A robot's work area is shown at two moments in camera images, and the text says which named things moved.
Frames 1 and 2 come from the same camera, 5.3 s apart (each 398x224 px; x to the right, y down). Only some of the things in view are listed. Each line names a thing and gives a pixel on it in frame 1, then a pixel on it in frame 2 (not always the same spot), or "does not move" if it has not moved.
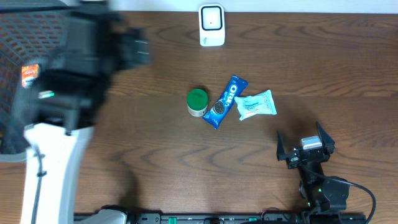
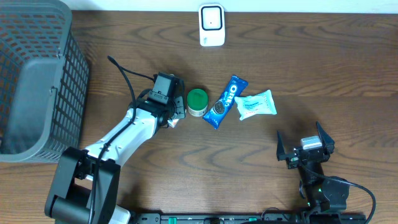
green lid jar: (197, 100) does not move
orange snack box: (29, 72) -> (173, 122)
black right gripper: (293, 160) does not move
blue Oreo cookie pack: (216, 114) does not move
